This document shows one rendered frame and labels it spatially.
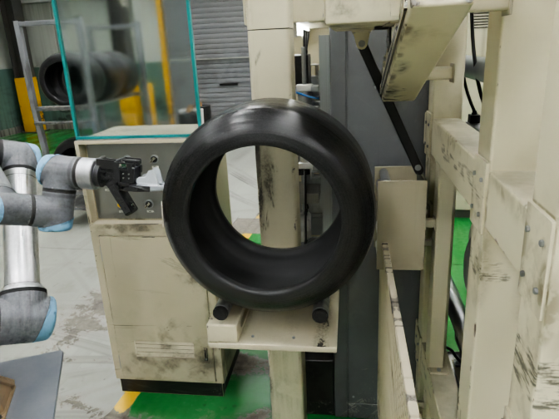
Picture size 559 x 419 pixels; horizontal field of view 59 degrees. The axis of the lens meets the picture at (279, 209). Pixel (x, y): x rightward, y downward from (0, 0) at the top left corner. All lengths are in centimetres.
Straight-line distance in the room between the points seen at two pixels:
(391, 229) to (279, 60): 63
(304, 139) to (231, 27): 967
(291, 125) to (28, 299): 106
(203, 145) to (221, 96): 972
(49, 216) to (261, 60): 77
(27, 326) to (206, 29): 959
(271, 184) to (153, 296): 96
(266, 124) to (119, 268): 134
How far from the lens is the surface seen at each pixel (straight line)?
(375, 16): 95
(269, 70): 158
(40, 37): 1285
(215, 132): 125
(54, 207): 153
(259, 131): 121
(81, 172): 149
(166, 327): 243
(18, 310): 182
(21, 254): 189
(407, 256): 164
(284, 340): 147
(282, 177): 163
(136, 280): 236
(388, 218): 159
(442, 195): 160
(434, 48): 104
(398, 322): 119
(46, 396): 181
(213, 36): 1094
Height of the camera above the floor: 161
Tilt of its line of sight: 18 degrees down
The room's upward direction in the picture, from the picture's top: 3 degrees counter-clockwise
